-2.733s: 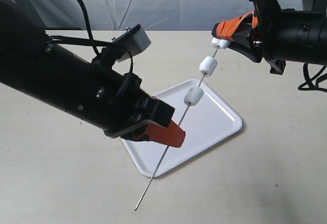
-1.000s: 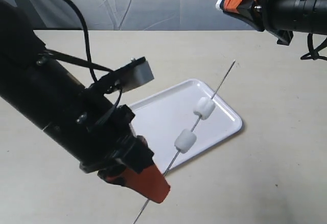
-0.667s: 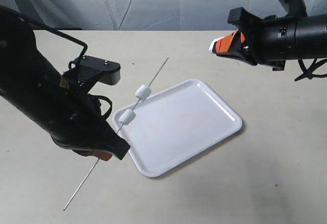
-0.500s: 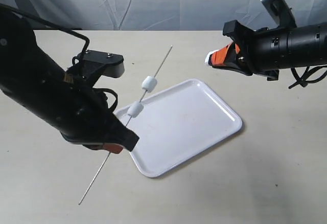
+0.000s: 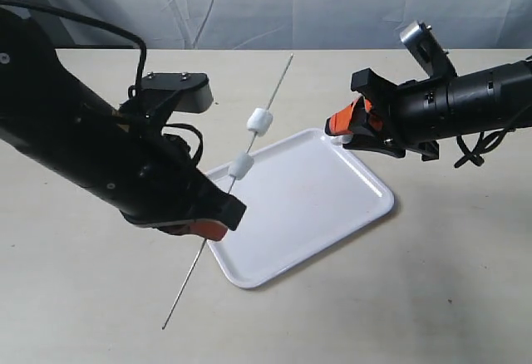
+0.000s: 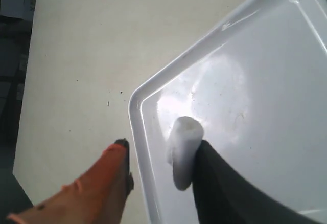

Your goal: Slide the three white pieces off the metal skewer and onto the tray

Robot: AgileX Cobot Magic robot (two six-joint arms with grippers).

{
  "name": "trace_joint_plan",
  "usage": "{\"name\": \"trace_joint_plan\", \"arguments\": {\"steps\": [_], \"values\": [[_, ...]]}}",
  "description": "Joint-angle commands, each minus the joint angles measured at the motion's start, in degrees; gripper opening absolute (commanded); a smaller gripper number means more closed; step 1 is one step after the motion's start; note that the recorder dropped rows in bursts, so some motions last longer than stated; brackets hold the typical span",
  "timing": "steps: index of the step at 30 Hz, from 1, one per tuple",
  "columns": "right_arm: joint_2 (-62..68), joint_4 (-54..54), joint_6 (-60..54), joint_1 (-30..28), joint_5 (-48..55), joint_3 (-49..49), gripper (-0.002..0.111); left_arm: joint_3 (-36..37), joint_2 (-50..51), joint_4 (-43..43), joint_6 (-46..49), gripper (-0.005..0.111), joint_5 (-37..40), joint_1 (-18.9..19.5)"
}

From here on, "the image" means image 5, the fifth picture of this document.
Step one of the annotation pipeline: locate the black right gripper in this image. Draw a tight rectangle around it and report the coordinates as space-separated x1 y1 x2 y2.
324 68 449 161

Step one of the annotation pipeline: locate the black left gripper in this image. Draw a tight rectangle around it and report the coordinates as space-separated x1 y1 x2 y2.
120 130 247 242

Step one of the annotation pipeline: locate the white marshmallow tip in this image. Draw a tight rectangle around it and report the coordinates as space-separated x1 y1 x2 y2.
342 134 353 145

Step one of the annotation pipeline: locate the white marshmallow handle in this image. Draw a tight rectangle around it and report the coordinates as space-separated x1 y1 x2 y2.
228 152 254 180

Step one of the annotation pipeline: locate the thin metal skewer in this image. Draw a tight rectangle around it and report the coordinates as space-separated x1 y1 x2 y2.
161 52 294 330

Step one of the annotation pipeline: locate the white marshmallow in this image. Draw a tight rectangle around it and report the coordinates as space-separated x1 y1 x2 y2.
246 107 273 137

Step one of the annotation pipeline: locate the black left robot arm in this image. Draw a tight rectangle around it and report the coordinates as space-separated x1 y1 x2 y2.
1 9 246 241

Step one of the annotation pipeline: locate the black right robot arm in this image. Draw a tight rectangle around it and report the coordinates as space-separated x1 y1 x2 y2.
324 60 531 167

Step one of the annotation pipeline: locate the white plastic tray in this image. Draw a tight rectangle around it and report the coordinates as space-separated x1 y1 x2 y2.
208 128 395 289

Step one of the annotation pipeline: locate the white backdrop curtain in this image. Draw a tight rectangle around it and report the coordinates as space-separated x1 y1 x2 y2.
28 0 531 50

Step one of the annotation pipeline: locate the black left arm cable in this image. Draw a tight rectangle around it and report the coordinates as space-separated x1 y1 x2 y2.
0 0 204 161

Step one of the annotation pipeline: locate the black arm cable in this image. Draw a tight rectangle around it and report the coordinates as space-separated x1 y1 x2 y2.
452 110 532 170
0 0 204 161

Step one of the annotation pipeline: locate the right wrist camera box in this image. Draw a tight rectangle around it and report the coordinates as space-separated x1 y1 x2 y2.
400 21 457 79

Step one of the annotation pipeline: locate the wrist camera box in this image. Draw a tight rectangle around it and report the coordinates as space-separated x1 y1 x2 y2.
141 72 214 114
400 21 457 79

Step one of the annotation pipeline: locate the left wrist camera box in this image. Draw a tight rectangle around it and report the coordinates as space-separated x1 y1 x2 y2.
141 72 214 114

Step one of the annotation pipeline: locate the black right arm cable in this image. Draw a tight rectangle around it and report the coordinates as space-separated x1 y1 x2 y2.
452 110 532 170

